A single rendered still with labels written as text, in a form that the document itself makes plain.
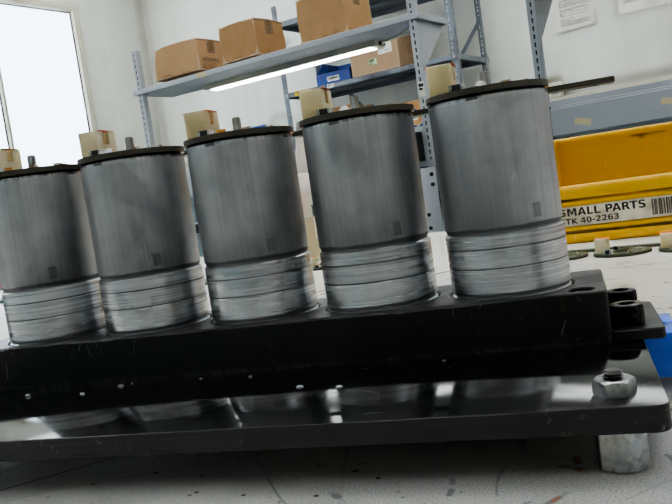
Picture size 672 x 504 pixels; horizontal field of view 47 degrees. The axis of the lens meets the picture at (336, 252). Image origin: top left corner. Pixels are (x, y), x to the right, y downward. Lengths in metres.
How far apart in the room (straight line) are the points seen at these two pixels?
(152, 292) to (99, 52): 6.02
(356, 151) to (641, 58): 4.51
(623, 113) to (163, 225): 2.33
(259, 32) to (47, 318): 3.01
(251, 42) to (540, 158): 3.03
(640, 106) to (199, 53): 1.78
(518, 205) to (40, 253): 0.11
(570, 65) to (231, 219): 4.60
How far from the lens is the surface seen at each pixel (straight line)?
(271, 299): 0.17
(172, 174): 0.18
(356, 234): 0.16
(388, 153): 0.16
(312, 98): 0.17
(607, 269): 0.33
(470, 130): 0.15
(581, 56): 4.73
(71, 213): 0.20
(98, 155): 0.18
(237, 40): 3.22
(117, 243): 0.18
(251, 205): 0.17
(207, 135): 0.17
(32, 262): 0.20
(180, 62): 3.42
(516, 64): 4.85
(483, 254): 0.16
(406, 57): 4.72
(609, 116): 2.49
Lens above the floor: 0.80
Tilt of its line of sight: 4 degrees down
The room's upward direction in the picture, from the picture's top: 8 degrees counter-clockwise
